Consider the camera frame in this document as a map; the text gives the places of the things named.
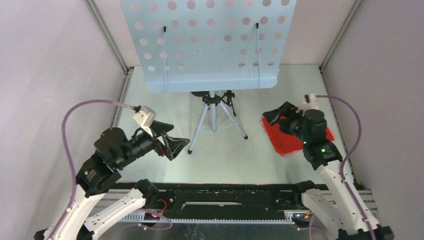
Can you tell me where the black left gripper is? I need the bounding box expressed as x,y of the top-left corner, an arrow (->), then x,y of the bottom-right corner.
117,119 -> 191,168

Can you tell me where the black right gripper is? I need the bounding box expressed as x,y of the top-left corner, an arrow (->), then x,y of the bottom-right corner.
262,101 -> 310,145

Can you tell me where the red sheet music page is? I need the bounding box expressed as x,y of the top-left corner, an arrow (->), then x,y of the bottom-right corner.
262,110 -> 339,162

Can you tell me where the light blue music stand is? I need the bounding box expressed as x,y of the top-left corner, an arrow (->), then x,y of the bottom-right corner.
120,0 -> 298,156

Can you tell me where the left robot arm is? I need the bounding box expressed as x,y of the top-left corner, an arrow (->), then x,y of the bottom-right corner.
33,121 -> 190,240

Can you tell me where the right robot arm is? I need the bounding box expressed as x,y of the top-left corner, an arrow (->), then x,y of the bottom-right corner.
262,101 -> 395,240

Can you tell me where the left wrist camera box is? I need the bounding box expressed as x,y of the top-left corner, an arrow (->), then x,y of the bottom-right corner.
132,105 -> 157,137

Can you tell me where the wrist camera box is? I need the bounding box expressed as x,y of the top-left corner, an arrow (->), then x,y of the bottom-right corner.
296,93 -> 319,116
132,105 -> 157,137

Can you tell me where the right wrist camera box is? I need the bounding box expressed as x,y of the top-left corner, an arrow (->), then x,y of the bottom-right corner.
296,93 -> 319,116

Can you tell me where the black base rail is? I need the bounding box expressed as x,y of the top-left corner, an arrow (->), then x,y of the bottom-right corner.
96,181 -> 332,221

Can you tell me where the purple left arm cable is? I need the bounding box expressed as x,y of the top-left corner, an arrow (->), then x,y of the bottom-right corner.
49,99 -> 173,240

